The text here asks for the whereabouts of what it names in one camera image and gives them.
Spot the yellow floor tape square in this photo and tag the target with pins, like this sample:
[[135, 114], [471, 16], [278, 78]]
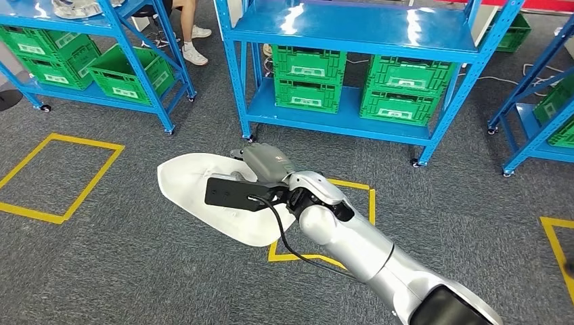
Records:
[[372, 206], [56, 219], [560, 220]]

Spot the white curved plastic part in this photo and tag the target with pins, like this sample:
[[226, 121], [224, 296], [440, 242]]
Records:
[[193, 179]]

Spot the black round stanchion base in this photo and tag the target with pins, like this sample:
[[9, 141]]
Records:
[[9, 101]]

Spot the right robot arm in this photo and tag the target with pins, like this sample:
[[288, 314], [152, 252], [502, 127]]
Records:
[[350, 242]]

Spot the person's foot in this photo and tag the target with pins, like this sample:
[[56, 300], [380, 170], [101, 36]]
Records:
[[570, 267]]

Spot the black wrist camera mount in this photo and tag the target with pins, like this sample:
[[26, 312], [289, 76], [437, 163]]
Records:
[[228, 193]]

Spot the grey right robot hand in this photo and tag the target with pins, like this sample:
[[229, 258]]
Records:
[[269, 161]]

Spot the blue metal shelf rack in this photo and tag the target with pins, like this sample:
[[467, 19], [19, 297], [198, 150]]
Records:
[[533, 148], [22, 11], [350, 27]]

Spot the translucent plastic part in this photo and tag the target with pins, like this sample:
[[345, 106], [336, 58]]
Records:
[[76, 9]]

